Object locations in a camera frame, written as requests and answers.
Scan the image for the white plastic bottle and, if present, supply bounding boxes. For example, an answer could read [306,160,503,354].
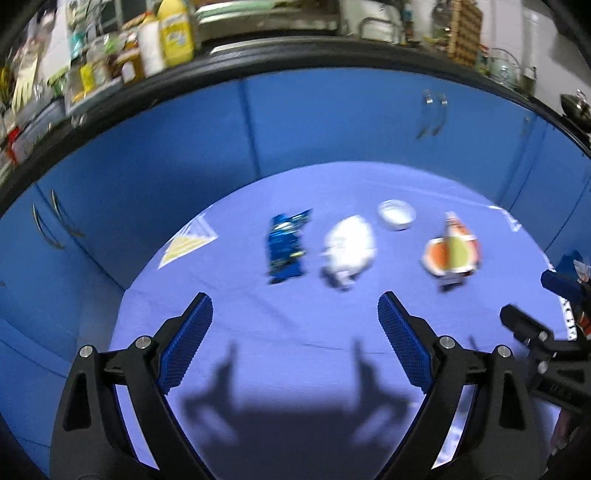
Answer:
[137,21,166,78]

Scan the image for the blue kitchen cabinets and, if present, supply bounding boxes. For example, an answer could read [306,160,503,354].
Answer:
[0,69,591,476]

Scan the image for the yellow detergent bottle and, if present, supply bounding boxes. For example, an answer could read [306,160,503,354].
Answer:
[157,0,197,68]

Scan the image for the row of glass jars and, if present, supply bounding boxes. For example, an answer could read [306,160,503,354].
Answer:
[62,34,144,104]

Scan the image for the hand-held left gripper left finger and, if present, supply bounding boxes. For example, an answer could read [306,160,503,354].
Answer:
[48,292,214,480]

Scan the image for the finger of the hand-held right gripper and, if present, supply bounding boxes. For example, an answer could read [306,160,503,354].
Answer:
[500,303,556,350]
[540,269,591,311]

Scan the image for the black wok with lid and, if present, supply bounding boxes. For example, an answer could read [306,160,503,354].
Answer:
[560,91,591,121]

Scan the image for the black kitchen countertop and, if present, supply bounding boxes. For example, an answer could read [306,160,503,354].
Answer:
[0,41,591,222]

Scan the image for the blue foil wrapper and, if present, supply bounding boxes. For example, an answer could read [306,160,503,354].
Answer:
[265,209,314,284]

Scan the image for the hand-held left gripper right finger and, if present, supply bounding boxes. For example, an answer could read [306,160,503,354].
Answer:
[377,292,555,480]

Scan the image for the teal kettle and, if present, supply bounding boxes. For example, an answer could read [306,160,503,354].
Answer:
[485,48,525,88]

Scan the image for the white tissue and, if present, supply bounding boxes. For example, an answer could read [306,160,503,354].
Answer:
[321,215,377,291]

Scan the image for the wooden rack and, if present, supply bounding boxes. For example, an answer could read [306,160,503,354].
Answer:
[447,0,483,65]

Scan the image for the small white bowl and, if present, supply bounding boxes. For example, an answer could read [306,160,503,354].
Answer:
[377,199,416,232]

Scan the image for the metal cabinet handle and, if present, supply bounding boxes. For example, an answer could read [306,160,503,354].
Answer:
[433,93,450,137]
[417,90,435,139]
[31,204,65,250]
[50,189,84,238]

